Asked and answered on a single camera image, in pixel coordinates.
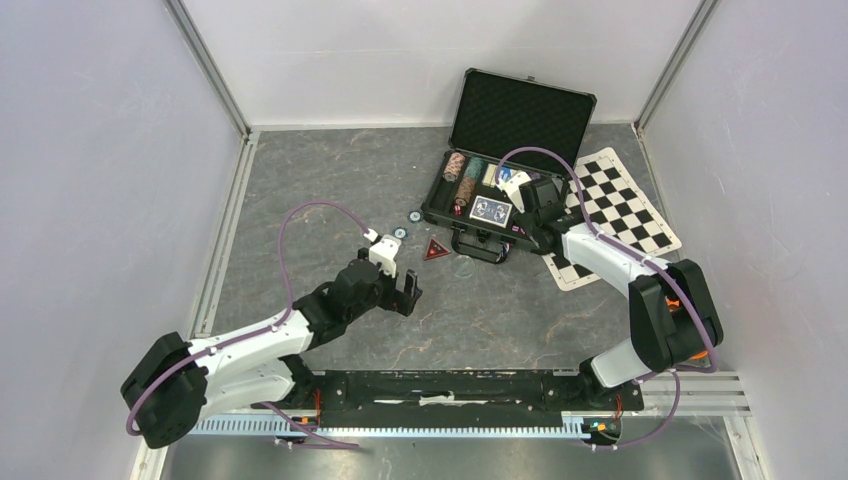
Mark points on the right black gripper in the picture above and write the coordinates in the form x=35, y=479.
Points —
x=523, y=219

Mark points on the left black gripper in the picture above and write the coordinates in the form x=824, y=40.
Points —
x=404, y=300

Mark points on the red triangle all-in button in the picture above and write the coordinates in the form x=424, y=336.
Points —
x=435, y=249

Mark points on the clear round dealer button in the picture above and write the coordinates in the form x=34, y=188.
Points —
x=464, y=266

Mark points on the black poker set case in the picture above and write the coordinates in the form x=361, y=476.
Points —
x=526, y=125

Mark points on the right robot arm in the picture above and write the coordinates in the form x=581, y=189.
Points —
x=645, y=282

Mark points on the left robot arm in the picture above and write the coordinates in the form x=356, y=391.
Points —
x=178, y=383

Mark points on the blue playing card deck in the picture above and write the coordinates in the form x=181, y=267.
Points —
x=491, y=211

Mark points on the blue card box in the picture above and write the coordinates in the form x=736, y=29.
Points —
x=494, y=175

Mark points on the black white checkered mat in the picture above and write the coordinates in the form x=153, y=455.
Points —
x=618, y=205

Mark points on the orange chip stack in case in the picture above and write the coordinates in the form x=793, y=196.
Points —
x=465, y=191

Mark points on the green chip stack in case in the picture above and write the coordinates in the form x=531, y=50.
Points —
x=474, y=167

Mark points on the orange tape dispenser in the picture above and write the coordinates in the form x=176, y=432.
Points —
x=686, y=342

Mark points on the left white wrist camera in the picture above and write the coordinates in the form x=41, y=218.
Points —
x=383, y=251

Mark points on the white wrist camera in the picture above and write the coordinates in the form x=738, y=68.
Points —
x=383, y=251
x=512, y=189

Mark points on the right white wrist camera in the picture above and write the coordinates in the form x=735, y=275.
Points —
x=512, y=189

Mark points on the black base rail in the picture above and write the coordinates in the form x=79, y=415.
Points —
x=454, y=398

